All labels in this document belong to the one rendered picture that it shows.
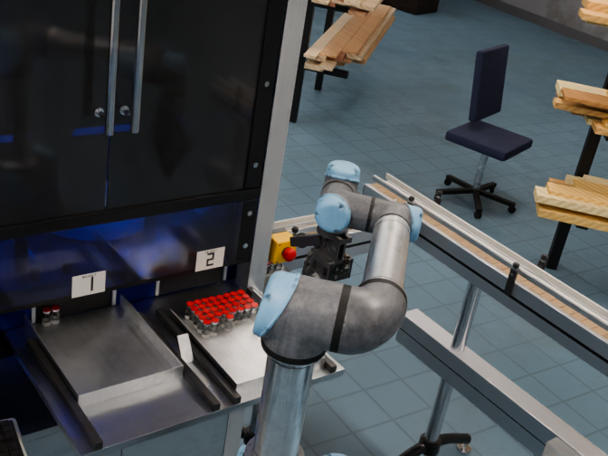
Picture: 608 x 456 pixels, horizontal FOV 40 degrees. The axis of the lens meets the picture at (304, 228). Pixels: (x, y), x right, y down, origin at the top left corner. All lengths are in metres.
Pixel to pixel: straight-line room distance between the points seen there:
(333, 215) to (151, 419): 0.62
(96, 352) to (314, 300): 0.86
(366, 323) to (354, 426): 2.03
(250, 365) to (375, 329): 0.77
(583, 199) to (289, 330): 3.14
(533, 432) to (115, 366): 1.36
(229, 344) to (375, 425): 1.35
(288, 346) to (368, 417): 2.06
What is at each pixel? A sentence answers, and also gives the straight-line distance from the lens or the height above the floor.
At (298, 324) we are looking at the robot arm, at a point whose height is 1.38.
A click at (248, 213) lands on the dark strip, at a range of 2.23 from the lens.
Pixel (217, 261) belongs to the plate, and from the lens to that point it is 2.25.
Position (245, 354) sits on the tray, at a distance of 2.13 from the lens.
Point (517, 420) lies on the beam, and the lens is 2.81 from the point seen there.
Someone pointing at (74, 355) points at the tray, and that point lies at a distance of 2.09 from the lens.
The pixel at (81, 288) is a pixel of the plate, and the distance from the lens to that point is 2.09.
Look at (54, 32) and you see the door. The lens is 1.82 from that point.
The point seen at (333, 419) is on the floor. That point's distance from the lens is 3.38.
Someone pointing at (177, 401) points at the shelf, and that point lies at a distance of 1.97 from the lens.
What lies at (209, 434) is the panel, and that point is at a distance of 2.64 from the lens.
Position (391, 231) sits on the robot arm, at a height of 1.42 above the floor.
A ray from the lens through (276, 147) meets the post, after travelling 2.19.
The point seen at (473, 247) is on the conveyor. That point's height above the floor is 0.93.
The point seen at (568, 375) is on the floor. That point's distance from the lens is 4.07.
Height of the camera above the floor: 2.13
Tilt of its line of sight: 27 degrees down
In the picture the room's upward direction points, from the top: 10 degrees clockwise
